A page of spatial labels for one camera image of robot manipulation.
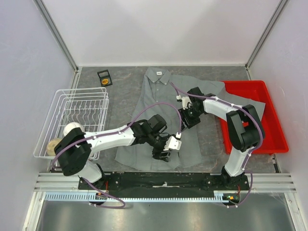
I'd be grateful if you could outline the grey slotted cable duct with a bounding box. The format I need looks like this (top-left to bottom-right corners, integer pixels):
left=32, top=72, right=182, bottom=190
left=44, top=192, right=235, bottom=203

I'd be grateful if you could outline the black box with brooch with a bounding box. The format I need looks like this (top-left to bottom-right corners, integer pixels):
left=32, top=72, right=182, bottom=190
left=97, top=69, right=113, bottom=87

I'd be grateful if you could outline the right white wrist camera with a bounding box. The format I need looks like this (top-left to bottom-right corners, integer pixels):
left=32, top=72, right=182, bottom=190
left=176, top=95, right=193, bottom=110

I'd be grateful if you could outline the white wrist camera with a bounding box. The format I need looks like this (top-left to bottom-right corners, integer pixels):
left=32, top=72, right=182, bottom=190
left=164, top=133, right=182, bottom=151
left=176, top=95, right=193, bottom=110

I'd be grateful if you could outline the left aluminium frame post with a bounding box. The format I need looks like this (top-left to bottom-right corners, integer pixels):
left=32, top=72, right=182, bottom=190
left=33, top=0, right=79, bottom=72

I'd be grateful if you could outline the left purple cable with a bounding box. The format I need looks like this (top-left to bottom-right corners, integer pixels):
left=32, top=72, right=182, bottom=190
left=51, top=102, right=182, bottom=209

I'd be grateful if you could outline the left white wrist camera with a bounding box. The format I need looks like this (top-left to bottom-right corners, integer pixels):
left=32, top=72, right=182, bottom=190
left=164, top=133, right=182, bottom=151

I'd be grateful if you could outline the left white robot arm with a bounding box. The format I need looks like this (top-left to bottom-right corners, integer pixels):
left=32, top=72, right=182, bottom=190
left=54, top=114, right=172, bottom=189

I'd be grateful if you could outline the red plastic bin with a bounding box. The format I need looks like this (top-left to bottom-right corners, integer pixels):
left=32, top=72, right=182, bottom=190
left=218, top=80, right=289, bottom=156

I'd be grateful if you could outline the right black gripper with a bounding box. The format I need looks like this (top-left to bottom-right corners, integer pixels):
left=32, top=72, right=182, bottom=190
left=177, top=105, right=203, bottom=131

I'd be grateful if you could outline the beige bowl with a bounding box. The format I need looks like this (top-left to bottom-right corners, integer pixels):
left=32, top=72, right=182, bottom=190
left=46, top=138, right=62, bottom=156

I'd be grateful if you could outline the grey shirt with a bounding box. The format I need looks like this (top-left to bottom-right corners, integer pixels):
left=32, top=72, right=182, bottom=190
left=115, top=67, right=265, bottom=172

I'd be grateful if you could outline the right aluminium frame post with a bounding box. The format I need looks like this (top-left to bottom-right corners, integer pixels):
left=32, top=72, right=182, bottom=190
left=245, top=0, right=289, bottom=71

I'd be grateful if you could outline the aluminium frame post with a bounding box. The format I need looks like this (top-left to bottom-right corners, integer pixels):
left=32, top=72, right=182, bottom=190
left=245, top=0, right=289, bottom=71
left=33, top=0, right=79, bottom=72

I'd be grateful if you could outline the white wire dish rack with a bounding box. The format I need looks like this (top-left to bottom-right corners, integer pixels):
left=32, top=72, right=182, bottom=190
left=33, top=87, right=109, bottom=159

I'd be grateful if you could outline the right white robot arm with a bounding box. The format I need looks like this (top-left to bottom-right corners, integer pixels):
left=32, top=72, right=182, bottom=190
left=176, top=87, right=265, bottom=190

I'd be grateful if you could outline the white bowl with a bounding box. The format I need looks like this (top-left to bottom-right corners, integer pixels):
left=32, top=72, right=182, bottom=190
left=63, top=122, right=85, bottom=136

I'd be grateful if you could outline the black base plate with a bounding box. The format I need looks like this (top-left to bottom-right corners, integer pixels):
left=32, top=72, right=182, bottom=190
left=93, top=172, right=249, bottom=197

